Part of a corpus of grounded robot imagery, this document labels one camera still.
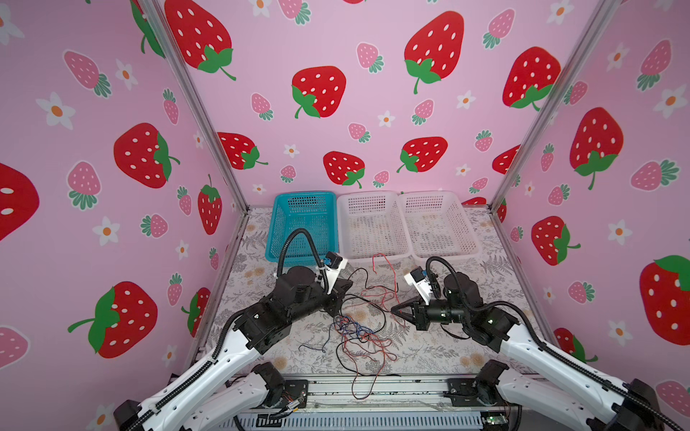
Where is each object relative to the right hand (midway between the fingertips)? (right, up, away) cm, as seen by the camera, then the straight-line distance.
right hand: (391, 311), depth 70 cm
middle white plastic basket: (-3, +23, +43) cm, 49 cm away
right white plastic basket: (+26, +24, +44) cm, 57 cm away
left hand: (-11, +8, -2) cm, 13 cm away
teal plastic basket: (-27, +30, +49) cm, 64 cm away
